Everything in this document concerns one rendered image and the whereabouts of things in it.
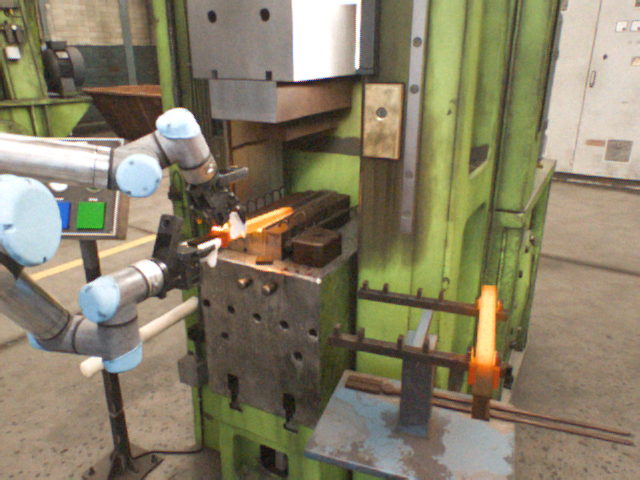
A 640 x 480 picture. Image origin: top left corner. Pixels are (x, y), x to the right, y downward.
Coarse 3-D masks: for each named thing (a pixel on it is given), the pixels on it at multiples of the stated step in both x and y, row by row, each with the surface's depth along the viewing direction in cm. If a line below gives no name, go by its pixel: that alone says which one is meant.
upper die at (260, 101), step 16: (224, 80) 129; (320, 80) 140; (336, 80) 148; (352, 80) 157; (224, 96) 130; (240, 96) 128; (256, 96) 126; (272, 96) 124; (288, 96) 128; (304, 96) 134; (320, 96) 141; (336, 96) 149; (224, 112) 132; (240, 112) 129; (256, 112) 127; (272, 112) 125; (288, 112) 129; (304, 112) 135; (320, 112) 143
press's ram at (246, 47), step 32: (192, 0) 126; (224, 0) 122; (256, 0) 118; (288, 0) 114; (320, 0) 124; (352, 0) 127; (192, 32) 129; (224, 32) 125; (256, 32) 121; (288, 32) 117; (320, 32) 126; (352, 32) 141; (192, 64) 132; (224, 64) 127; (256, 64) 123; (288, 64) 119; (320, 64) 129; (352, 64) 144
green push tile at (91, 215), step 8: (80, 208) 145; (88, 208) 145; (96, 208) 145; (104, 208) 145; (80, 216) 145; (88, 216) 145; (96, 216) 145; (104, 216) 145; (80, 224) 145; (88, 224) 144; (96, 224) 144
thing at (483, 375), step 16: (480, 304) 106; (480, 320) 100; (480, 336) 95; (480, 352) 90; (480, 368) 84; (496, 368) 84; (480, 384) 80; (496, 384) 85; (480, 400) 78; (480, 416) 79
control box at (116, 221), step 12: (96, 144) 149; (108, 144) 149; (120, 144) 148; (60, 192) 147; (72, 192) 147; (84, 192) 147; (96, 192) 147; (108, 192) 146; (120, 192) 147; (72, 204) 146; (108, 204) 146; (120, 204) 147; (72, 216) 146; (108, 216) 145; (120, 216) 147; (72, 228) 145; (108, 228) 145; (120, 228) 148; (120, 240) 152
